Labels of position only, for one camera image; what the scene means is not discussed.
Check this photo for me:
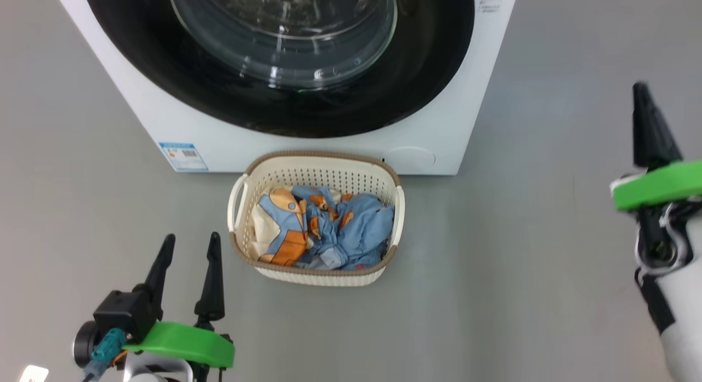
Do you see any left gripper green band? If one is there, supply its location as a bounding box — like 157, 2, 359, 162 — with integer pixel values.
122, 232, 236, 382

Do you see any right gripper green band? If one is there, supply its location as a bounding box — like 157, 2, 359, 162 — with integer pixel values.
610, 81, 702, 277

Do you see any blue cartoon print garment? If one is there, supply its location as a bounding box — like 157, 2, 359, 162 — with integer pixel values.
290, 185, 396, 272

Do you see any black glass washing machine door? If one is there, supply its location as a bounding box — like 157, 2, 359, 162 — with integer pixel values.
82, 0, 475, 139

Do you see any cream perforated laundry basket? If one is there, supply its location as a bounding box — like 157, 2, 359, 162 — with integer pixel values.
227, 150, 406, 287

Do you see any white front-load washing machine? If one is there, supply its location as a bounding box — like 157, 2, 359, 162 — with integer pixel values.
52, 0, 519, 176

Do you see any blue energy label sticker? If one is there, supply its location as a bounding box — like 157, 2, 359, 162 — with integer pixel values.
159, 142, 210, 173

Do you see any round filter cover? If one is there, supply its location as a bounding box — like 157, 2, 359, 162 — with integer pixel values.
383, 146, 437, 175

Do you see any left camera cable teal plug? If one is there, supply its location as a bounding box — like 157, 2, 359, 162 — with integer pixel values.
82, 328, 128, 381

